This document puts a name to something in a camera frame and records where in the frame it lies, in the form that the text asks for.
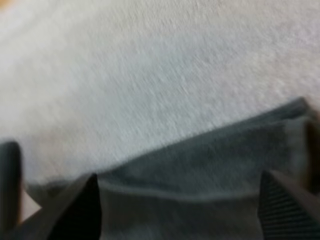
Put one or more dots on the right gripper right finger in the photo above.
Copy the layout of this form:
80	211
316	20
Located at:
285	215

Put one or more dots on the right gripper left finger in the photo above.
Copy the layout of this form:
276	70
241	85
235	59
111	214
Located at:
75	212

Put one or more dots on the dark grey-green towel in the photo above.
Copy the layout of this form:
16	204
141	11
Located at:
190	180

